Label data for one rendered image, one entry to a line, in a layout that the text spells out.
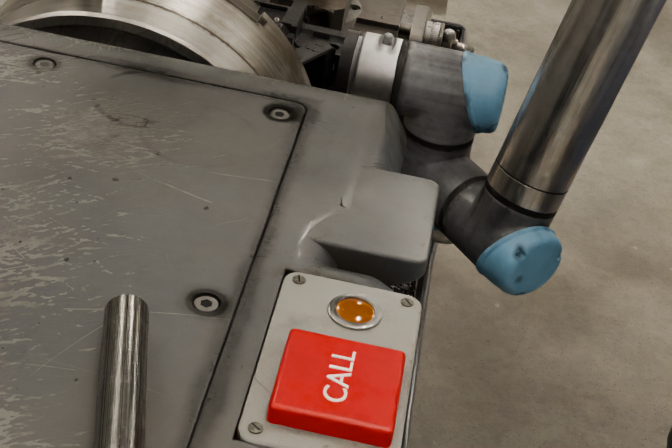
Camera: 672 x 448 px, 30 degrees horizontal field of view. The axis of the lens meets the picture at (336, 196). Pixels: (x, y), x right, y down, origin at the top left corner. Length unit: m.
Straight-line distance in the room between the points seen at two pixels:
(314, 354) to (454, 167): 0.66
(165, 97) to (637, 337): 2.10
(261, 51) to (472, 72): 0.28
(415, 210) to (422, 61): 0.49
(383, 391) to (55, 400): 0.15
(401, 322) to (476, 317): 2.07
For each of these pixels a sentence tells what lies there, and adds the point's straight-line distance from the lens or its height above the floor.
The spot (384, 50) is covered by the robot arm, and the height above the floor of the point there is 1.12.
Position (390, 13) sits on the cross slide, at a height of 0.97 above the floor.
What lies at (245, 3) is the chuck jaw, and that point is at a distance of 1.11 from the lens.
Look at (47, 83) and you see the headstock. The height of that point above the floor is 1.25.
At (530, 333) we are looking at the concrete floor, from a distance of 2.74.
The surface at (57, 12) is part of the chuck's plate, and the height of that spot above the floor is 1.23.
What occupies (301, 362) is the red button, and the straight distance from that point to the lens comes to 0.62.
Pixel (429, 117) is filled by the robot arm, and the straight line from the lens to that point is 1.25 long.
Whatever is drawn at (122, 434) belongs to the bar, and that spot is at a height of 1.28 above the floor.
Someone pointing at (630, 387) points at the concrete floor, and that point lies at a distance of 2.70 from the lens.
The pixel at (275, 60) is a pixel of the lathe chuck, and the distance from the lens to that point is 1.04.
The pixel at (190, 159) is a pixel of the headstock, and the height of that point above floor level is 1.25.
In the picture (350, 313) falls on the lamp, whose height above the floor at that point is 1.26.
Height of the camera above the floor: 1.67
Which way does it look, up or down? 34 degrees down
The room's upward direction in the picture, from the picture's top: 10 degrees clockwise
